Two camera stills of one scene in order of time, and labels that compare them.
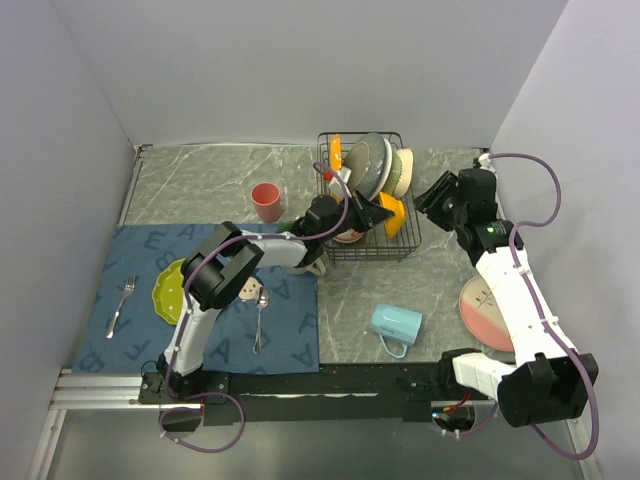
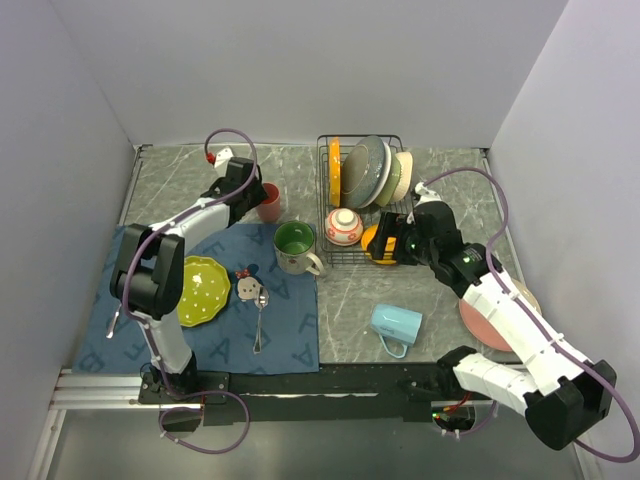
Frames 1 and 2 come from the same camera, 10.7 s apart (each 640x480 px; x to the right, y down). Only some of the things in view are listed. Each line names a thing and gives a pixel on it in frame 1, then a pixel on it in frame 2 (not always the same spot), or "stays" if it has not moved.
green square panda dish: x=395 y=174 stays
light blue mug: x=396 y=323 stays
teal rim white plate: x=386 y=180 stays
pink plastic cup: x=266 y=198 stays
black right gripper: x=430 y=200 → x=390 y=224
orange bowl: x=394 y=226 → x=390 y=244
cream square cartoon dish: x=406 y=157 stays
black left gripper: x=368 y=214 → x=258 y=194
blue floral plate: x=365 y=164 stays
